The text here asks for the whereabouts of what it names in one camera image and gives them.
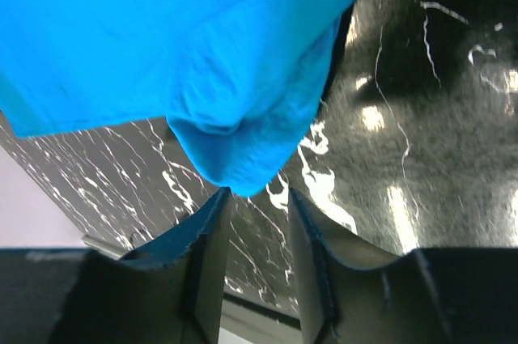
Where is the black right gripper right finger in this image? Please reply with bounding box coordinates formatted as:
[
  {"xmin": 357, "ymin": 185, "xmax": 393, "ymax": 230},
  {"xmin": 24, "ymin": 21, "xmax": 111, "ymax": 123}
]
[{"xmin": 288, "ymin": 189, "xmax": 517, "ymax": 343}]

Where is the bright blue t shirt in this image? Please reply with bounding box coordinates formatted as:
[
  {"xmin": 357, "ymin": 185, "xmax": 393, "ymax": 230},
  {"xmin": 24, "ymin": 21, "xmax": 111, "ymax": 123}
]
[{"xmin": 1, "ymin": 0, "xmax": 354, "ymax": 197}]

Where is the black marbled table mat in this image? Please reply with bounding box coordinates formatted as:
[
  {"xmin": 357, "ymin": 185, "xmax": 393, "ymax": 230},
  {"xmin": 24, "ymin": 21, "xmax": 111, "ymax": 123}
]
[{"xmin": 1, "ymin": 0, "xmax": 517, "ymax": 312}]

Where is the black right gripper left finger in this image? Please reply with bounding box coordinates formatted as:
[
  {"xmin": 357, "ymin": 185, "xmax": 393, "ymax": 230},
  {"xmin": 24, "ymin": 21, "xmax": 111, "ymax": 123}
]
[{"xmin": 49, "ymin": 188, "xmax": 231, "ymax": 343}]

